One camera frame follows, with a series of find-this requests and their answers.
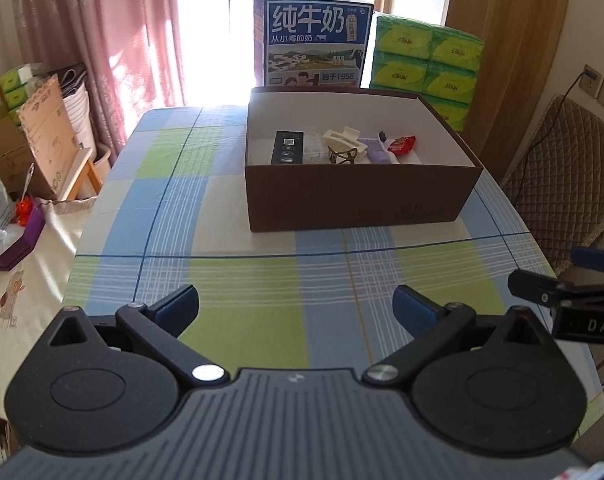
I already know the purple cream tube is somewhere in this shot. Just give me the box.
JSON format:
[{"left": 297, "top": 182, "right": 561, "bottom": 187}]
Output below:
[{"left": 360, "top": 138, "right": 391, "bottom": 165}]

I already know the red candied date packet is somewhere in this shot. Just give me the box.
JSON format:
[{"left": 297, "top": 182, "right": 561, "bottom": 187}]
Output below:
[{"left": 395, "top": 136, "right": 416, "bottom": 156}]

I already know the cream hair claw clip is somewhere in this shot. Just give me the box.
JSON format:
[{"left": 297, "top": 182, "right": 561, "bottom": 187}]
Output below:
[{"left": 323, "top": 126, "right": 367, "bottom": 158}]

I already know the long black product box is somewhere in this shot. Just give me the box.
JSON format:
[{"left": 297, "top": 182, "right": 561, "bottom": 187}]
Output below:
[{"left": 270, "top": 130, "right": 304, "bottom": 165}]

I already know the leopard hair claw clip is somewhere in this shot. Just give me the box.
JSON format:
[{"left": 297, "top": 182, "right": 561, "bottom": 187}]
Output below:
[{"left": 328, "top": 148, "right": 358, "bottom": 165}]

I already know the white handled brush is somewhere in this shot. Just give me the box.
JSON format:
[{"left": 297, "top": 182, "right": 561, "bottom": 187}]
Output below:
[{"left": 378, "top": 131, "right": 398, "bottom": 164}]

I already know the clear floss pick box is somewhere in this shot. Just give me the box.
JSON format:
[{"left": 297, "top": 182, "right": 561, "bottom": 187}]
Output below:
[{"left": 302, "top": 131, "right": 329, "bottom": 165}]

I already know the brown quilted chair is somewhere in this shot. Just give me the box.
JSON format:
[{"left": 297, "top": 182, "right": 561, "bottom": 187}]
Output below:
[{"left": 502, "top": 94, "right": 604, "bottom": 273}]

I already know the checkered tablecloth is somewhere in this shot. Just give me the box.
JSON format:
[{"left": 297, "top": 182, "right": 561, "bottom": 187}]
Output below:
[{"left": 61, "top": 105, "right": 604, "bottom": 436}]

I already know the cream embroidered cloth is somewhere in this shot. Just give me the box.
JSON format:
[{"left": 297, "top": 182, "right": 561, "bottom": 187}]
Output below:
[{"left": 0, "top": 197, "right": 97, "bottom": 418}]

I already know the purple gift box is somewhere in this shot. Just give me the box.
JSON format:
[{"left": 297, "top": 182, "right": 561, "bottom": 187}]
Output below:
[{"left": 0, "top": 204, "right": 45, "bottom": 271}]

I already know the brown cardboard storage box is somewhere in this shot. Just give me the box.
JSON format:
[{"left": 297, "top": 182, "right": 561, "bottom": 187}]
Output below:
[{"left": 244, "top": 87, "right": 483, "bottom": 232}]

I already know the open cardboard box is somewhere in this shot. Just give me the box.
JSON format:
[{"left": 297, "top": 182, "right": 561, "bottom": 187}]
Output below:
[{"left": 0, "top": 77, "right": 81, "bottom": 200}]

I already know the green tissue pack stack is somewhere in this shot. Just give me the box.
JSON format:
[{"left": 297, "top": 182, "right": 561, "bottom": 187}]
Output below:
[{"left": 369, "top": 14, "right": 484, "bottom": 132}]

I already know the white paper shopping bag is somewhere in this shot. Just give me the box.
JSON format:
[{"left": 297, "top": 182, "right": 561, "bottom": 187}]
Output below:
[{"left": 49, "top": 63, "right": 97, "bottom": 159}]

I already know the pink curtain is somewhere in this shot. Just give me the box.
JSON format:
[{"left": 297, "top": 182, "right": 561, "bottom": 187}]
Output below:
[{"left": 12, "top": 0, "right": 184, "bottom": 156}]

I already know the blue milk carton box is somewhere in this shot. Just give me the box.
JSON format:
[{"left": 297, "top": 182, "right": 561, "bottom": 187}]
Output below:
[{"left": 253, "top": 0, "right": 374, "bottom": 88}]

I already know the wall power socket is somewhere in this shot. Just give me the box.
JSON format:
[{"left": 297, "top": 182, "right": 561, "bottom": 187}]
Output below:
[{"left": 579, "top": 64, "right": 602, "bottom": 99}]

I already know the black power cable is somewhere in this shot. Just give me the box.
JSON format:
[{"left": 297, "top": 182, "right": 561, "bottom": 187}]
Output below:
[{"left": 501, "top": 70, "right": 600, "bottom": 187}]

